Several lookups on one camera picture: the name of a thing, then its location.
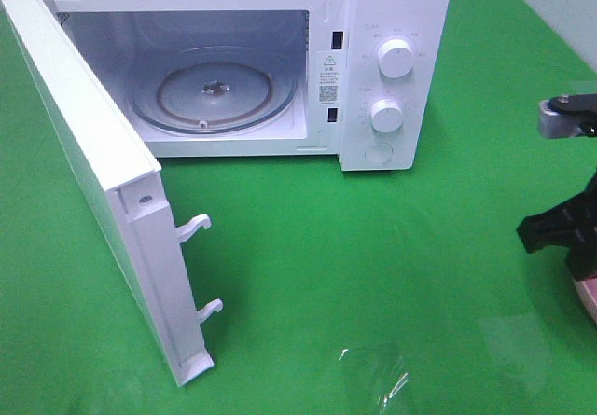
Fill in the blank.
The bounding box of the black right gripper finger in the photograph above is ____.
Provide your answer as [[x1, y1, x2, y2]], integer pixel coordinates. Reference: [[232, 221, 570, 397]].
[[516, 175, 596, 281]]

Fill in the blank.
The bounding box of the pink round plate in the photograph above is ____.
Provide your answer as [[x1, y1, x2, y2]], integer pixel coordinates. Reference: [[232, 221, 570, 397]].
[[573, 277, 597, 323]]

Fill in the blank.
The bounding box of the white microwave door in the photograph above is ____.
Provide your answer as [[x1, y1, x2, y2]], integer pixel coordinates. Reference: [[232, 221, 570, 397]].
[[1, 0, 223, 386]]

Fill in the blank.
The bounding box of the green table mat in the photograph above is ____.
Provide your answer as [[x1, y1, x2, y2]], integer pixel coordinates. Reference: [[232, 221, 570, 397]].
[[1, 0, 596, 414]]

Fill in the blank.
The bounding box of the round white door button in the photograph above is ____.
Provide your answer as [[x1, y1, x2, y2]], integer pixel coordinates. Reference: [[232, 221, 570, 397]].
[[365, 143, 393, 165]]

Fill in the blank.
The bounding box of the lower white round knob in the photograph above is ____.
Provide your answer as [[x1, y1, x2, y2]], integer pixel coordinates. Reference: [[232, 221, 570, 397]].
[[370, 99, 404, 133]]

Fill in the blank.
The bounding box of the white round knob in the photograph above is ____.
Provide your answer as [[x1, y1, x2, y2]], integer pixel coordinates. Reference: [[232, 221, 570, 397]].
[[377, 36, 415, 79], [370, 99, 404, 133]]

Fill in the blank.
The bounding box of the upper white round knob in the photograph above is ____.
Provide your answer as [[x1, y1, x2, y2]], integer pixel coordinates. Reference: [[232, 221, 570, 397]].
[[377, 36, 415, 79]]

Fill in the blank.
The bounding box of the clear tape piece centre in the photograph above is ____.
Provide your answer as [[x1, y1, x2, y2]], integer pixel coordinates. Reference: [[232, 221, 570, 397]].
[[338, 342, 419, 414]]

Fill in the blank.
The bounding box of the white microwave oven body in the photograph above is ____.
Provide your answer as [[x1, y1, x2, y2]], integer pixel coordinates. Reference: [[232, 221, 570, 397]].
[[43, 0, 450, 171]]

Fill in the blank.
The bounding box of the white warning label sticker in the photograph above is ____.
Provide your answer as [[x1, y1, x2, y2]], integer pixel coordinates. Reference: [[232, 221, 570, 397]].
[[316, 50, 346, 104]]

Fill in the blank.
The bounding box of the glass microwave turntable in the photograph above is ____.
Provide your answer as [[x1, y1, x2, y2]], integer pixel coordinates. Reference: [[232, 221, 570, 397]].
[[130, 46, 300, 135]]

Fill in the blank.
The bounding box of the silver black camera mount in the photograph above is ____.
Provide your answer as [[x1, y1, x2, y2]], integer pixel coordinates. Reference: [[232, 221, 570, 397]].
[[538, 93, 596, 139]]

